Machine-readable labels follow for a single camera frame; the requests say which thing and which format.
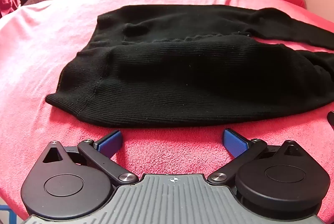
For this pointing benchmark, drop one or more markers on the pink fleece blanket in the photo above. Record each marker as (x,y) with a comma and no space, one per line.
(39,57)

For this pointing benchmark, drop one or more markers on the black knit pants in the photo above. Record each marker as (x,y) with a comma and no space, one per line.
(169,78)

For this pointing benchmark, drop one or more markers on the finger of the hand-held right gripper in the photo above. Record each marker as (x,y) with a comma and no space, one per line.
(331,119)

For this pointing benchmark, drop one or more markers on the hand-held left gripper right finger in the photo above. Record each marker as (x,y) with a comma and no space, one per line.
(233,142)

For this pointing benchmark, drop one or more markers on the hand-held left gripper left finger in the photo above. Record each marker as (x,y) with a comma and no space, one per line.
(111,142)

